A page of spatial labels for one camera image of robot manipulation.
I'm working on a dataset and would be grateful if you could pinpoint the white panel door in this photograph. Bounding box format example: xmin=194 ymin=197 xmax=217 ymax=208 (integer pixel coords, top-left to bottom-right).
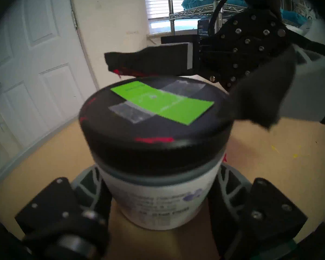
xmin=0 ymin=0 xmax=98 ymax=181

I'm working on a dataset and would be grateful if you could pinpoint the chrome wire shelf rack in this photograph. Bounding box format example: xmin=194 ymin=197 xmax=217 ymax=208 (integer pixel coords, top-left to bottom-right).
xmin=167 ymin=0 xmax=249 ymax=37

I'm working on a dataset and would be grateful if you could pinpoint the window with white blinds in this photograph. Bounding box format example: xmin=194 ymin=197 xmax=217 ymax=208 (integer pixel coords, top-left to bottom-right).
xmin=144 ymin=0 xmax=206 ymax=37

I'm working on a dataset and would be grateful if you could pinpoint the teal tufted cushion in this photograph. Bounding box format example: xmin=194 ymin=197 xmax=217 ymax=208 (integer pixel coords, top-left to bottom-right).
xmin=182 ymin=0 xmax=249 ymax=11

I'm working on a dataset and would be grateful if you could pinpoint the folding table with board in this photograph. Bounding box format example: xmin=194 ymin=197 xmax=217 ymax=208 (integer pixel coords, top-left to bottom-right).
xmin=0 ymin=81 xmax=325 ymax=260

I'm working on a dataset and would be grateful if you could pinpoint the white labelled paint jar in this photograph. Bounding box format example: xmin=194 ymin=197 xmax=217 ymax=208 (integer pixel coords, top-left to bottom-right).
xmin=97 ymin=157 xmax=225 ymax=230

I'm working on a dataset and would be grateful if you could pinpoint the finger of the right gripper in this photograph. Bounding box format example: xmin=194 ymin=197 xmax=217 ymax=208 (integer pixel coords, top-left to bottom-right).
xmin=104 ymin=43 xmax=194 ymax=77

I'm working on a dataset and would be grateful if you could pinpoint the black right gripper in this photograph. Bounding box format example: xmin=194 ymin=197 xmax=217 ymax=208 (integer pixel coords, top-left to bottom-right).
xmin=198 ymin=8 xmax=297 ymax=128

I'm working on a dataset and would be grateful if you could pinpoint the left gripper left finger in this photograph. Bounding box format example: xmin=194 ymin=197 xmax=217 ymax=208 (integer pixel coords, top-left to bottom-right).
xmin=14 ymin=166 xmax=111 ymax=238

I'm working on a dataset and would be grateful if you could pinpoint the black lid with green tape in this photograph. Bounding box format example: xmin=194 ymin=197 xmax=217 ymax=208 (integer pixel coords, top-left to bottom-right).
xmin=79 ymin=76 xmax=235 ymax=178

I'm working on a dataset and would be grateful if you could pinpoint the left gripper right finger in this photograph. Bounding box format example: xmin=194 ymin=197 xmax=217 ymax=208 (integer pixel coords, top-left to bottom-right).
xmin=208 ymin=165 xmax=309 ymax=259

